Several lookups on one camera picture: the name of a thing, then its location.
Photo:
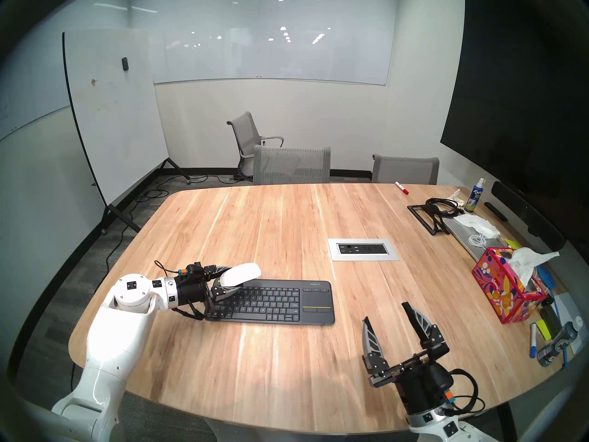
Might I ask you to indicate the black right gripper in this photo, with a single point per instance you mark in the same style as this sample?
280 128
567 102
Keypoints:
421 383

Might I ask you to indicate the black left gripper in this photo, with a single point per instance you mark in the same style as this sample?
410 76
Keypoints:
193 287

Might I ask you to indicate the white computer mouse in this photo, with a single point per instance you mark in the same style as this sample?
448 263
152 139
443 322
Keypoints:
241 274

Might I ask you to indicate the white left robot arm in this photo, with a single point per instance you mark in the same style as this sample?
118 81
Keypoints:
119 335

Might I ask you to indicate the silver table power outlet panel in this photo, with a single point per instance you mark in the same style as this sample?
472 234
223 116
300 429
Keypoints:
363 249

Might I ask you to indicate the red floral tissue box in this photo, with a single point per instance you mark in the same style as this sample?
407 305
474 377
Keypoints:
501 287

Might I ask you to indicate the silver closed laptop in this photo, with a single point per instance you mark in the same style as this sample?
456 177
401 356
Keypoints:
462 239

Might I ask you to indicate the black laptop stand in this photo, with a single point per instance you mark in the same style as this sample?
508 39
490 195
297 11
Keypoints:
425 218

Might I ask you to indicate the grey mesh office chair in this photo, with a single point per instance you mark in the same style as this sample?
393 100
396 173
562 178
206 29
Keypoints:
291 165
405 170

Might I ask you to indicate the blue whiteboard marker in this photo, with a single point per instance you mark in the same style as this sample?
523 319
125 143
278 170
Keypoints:
533 340

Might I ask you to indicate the large crumpled white tissue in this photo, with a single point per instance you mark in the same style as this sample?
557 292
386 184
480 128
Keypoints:
478 223

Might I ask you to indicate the yellow sticky note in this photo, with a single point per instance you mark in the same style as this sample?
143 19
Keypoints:
511 244

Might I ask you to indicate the red whiteboard marker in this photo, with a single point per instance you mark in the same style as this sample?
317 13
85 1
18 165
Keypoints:
401 188

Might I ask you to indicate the grey armrest office chair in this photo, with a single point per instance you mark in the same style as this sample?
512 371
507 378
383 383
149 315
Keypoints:
244 132

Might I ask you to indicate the white facial tissue sheet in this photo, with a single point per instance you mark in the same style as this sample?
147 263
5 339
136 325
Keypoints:
529 260

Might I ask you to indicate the small crumpled white tissue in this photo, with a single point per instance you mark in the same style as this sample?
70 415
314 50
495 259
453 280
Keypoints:
455 195

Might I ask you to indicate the whiteboard cleaner spray bottle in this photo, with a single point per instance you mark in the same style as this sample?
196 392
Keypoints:
474 198

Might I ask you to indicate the black remote control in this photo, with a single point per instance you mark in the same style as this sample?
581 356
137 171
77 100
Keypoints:
496 212

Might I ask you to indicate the blue plastic object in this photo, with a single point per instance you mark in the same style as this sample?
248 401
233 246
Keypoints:
545 276

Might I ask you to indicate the white paper sheet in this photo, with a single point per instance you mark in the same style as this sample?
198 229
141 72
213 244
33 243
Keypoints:
569 310

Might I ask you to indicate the black video conference bar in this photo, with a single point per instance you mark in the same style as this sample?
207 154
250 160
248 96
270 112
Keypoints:
529 215

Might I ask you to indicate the rolling whiteboard on black stand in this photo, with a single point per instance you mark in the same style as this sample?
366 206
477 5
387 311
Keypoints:
115 114

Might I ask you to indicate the large black TV screen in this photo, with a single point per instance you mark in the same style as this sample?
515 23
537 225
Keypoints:
515 100

